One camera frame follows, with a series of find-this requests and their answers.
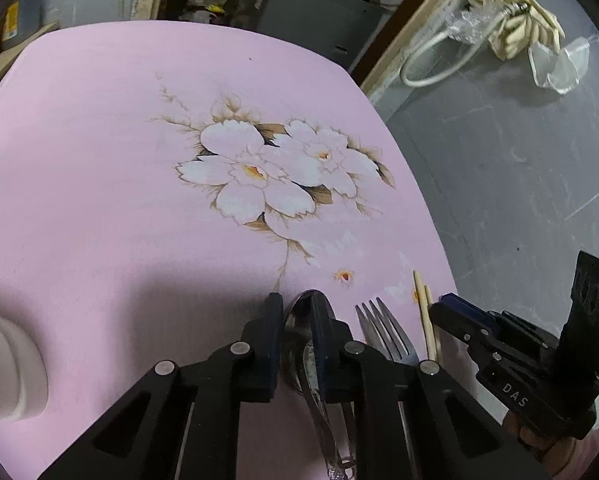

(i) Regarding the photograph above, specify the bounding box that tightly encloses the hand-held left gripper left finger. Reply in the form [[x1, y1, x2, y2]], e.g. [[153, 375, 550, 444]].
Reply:
[[37, 293, 284, 480]]

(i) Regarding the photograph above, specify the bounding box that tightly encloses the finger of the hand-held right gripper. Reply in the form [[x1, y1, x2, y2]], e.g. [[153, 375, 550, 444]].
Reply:
[[438, 293, 561, 357], [428, 302, 510, 376]]

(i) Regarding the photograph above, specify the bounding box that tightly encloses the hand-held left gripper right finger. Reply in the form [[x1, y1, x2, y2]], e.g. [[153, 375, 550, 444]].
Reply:
[[312, 292, 550, 480]]

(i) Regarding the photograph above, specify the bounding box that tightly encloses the metal spoon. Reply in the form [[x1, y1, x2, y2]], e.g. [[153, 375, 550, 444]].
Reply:
[[281, 288, 356, 480]]

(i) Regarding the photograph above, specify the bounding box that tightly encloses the wooden chopstick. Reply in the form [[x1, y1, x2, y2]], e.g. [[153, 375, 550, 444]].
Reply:
[[423, 285, 443, 363], [412, 269, 436, 361]]

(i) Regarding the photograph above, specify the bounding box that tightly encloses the white utensil holder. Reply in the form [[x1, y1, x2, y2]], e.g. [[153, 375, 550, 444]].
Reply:
[[0, 305, 49, 423]]

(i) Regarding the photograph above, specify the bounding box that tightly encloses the person's right hand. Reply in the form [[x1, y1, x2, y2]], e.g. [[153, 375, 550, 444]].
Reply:
[[502, 407, 580, 480]]

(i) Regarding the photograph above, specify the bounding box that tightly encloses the metal fork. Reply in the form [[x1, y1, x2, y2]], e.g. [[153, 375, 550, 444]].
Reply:
[[355, 297, 420, 367]]

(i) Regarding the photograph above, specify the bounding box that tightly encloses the person's pink garment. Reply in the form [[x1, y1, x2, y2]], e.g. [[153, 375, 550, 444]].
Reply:
[[564, 422, 599, 480]]

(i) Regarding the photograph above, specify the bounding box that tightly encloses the pink floral tablecloth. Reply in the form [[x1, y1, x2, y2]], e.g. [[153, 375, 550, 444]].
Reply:
[[0, 21, 460, 480]]

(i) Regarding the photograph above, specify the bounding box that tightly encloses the clear plastic bag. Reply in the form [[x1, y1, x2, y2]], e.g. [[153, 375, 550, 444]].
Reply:
[[527, 37, 593, 96]]

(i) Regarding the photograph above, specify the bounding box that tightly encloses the crumpled plastic wrap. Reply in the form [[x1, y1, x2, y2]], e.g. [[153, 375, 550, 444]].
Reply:
[[443, 6, 486, 45]]

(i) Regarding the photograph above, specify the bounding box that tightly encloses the cream cloth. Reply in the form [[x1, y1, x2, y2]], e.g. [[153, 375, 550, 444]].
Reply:
[[467, 0, 566, 62]]

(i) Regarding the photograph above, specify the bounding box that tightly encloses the grey washing machine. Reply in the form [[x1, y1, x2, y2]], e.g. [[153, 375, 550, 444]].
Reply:
[[250, 0, 395, 72]]

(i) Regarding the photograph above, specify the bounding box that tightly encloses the white hose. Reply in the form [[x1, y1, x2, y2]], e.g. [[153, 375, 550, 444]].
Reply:
[[399, 2, 511, 89]]

